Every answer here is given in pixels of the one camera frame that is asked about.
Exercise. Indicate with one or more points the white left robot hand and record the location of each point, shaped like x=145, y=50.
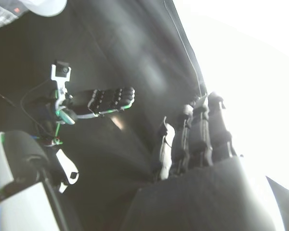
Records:
x=202, y=197

